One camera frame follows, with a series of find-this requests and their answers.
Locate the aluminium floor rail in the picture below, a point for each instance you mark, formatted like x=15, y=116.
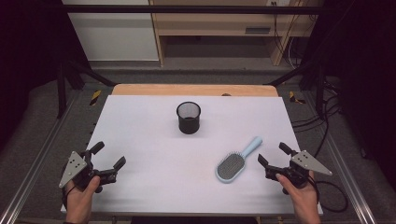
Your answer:
x=348, y=174
x=34, y=174

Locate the black frame strut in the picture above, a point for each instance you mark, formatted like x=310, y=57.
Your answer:
x=319, y=90
x=61, y=90

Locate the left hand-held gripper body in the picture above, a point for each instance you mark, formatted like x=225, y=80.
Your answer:
x=77, y=169

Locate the wooden shelf furniture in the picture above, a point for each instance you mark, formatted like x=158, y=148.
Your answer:
x=214, y=23

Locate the black horizontal frame bar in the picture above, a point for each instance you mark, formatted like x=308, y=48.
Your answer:
x=186, y=9

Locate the black curtain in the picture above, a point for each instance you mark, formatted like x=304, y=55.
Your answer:
x=28, y=56
x=364, y=77

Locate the person's left hand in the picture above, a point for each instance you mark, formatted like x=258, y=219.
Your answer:
x=79, y=205

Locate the person's right hand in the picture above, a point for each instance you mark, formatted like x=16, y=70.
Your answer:
x=300, y=202

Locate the white cabinet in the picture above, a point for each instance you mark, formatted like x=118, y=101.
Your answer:
x=112, y=31

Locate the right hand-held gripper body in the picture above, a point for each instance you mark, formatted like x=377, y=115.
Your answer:
x=306, y=163

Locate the light blue hairbrush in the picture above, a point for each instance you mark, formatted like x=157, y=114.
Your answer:
x=230, y=166

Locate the black mesh pen holder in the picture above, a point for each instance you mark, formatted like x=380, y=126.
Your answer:
x=189, y=123

